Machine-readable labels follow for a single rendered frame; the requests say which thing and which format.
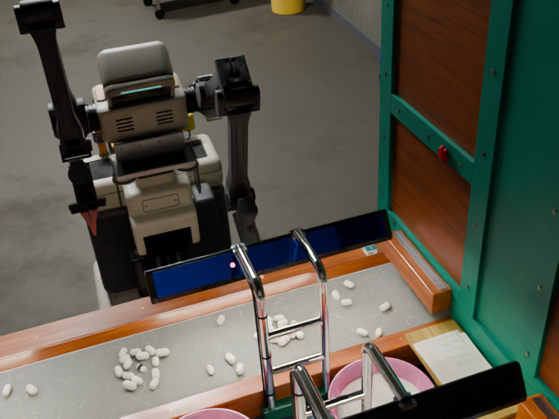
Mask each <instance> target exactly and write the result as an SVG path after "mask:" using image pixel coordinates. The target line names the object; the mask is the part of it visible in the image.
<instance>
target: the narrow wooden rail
mask: <svg viewBox="0 0 559 419"><path fill-rule="evenodd" d="M451 319H452V318H451V317H446V318H441V319H439V320H436V321H433V322H431V323H425V324H423V325H420V326H417V327H414V328H410V329H406V330H403V331H401V332H398V333H393V334H390V335H388V336H384V337H381V338H377V339H374V340H371V341H369V342H372V343H375V344H376V345H377V347H378V348H379V350H380V351H381V353H382V354H383V355H384V356H385V357H392V358H396V359H399V360H402V361H405V362H408V363H410V364H412V365H414V366H417V365H419V364H422V362H421V361H420V360H419V358H418V356H417V355H416V354H415V352H414V351H413V350H412V348H411V347H410V346H409V344H408V342H407V341H406V340H405V338H404V337H403V335H404V334H405V333H411V332H413V331H416V330H419V329H422V328H426V327H429V326H433V325H435V324H438V323H443V322H446V321H448V320H451ZM364 344H365V343H360V344H358V345H355V346H352V347H349V348H345V349H342V350H338V351H336V352H332V353H330V377H331V382H332V381H333V379H334V377H335V376H336V375H337V373H338V372H339V371H340V370H341V369H343V368H344V367H346V366H347V365H349V364H350V363H352V362H355V361H358V360H360V359H361V352H362V346H363V345H364ZM305 367H306V368H307V370H308V372H309V375H310V376H311V377H312V379H313V381H314V384H315V386H316V387H321V386H322V382H321V362H320V361H318V362H314V363H311V364H308V365H305ZM290 371H292V370H289V371H287V372H282V373H279V374H276V375H274V383H275V399H276V401H277V400H279V399H282V398H285V397H290V396H291V391H290V380H289V372H290ZM264 404H265V399H264V392H263V384H262V376H261V374H260V375H258V376H255V377H251V378H247V379H245V380H242V381H239V382H234V383H231V384H229V385H225V386H223V387H218V388H215V389H212V390H209V391H207V392H202V393H199V394H196V395H194V396H190V397H186V398H183V399H180V400H177V401H174V402H169V403H166V404H164V405H161V406H158V407H153V408H151V409H147V410H145V411H142V412H138V413H134V414H131V415H129V416H126V417H121V418H118V419H180V418H181V417H183V416H185V415H187V414H189V413H192V412H196V411H199V410H203V409H208V408H224V409H229V410H232V411H235V412H239V413H241V414H243V415H245V416H246V417H248V418H249V419H252V418H256V417H260V416H262V412H261V405H264Z"/></svg>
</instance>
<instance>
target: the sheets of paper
mask: <svg viewBox="0 0 559 419"><path fill-rule="evenodd" d="M413 345H414V348H415V349H416V350H417V351H418V353H419V354H420V355H421V356H422V358H423V359H424V361H425V362H426V363H427V364H428V365H429V367H430V368H431V369H432V371H433V372H434V374H435V375H436V376H437V378H438V380H439V381H440V382H441V383H442V384H445V383H448V382H452V381H455V380H458V379H460V378H463V377H467V376H470V375H473V374H475V373H478V372H482V371H485V370H488V369H490V368H492V367H491V366H490V365H489V364H488V363H487V361H486V360H485V359H484V357H483V356H482V354H481V353H480V352H479V351H478V350H477V348H476V347H475V346H474V344H473V343H472V341H471V340H470V339H469V337H468V336H467V334H466V333H460V332H459V331H458V330H454V331H451V332H449V333H445V334H442V335H439V336H437V337H434V338H430V339H427V340H424V341H422V342H419V343H415V344H413Z"/></svg>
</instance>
